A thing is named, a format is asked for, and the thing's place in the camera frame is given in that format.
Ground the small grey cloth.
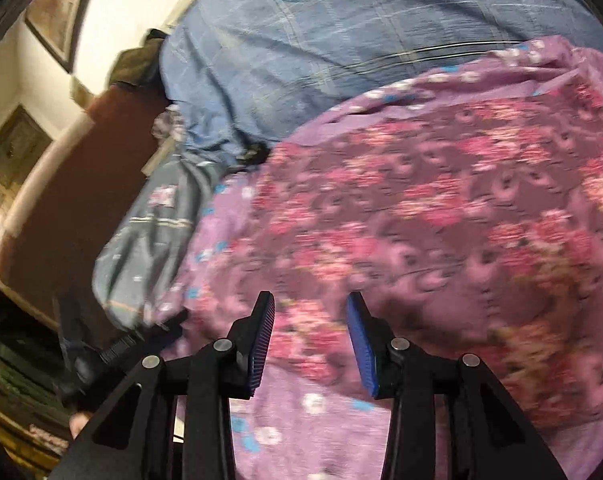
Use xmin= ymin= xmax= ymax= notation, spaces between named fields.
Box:
xmin=154 ymin=105 xmax=187 ymax=141

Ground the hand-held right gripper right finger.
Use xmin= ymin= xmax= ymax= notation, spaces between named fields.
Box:
xmin=345 ymin=291 xmax=569 ymax=480

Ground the small black clip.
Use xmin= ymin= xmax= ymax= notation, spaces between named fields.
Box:
xmin=238 ymin=142 xmax=269 ymax=166

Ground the pale wooden strip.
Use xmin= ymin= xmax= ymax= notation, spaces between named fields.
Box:
xmin=141 ymin=137 xmax=177 ymax=176

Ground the framed wall picture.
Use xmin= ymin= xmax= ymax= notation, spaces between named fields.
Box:
xmin=24 ymin=0 xmax=112 ymax=73

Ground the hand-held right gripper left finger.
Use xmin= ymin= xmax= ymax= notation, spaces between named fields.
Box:
xmin=48 ymin=291 xmax=277 ymax=480

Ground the brown wooden door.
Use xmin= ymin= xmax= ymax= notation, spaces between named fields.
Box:
xmin=0 ymin=105 xmax=52 ymax=221

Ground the grey star-print bedsheet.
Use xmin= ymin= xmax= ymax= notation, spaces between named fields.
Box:
xmin=94 ymin=152 xmax=232 ymax=321

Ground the person's left hand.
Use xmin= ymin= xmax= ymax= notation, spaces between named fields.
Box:
xmin=68 ymin=410 xmax=94 ymax=437

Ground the purple floral blanket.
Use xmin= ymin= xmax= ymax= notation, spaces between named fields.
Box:
xmin=146 ymin=35 xmax=603 ymax=480

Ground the olive green cloth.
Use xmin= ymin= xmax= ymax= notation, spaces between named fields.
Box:
xmin=108 ymin=30 xmax=167 ymax=93

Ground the brown bed headboard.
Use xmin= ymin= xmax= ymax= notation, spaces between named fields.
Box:
xmin=0 ymin=85 xmax=177 ymax=331

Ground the maroon floral shirt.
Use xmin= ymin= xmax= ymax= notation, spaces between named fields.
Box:
xmin=251 ymin=75 xmax=603 ymax=426

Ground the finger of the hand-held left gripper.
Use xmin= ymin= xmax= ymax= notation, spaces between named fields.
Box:
xmin=54 ymin=294 xmax=97 ymax=366
xmin=101 ymin=310 xmax=189 ymax=366

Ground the blue plaid quilt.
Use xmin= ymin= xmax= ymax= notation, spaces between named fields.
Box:
xmin=158 ymin=0 xmax=603 ymax=171

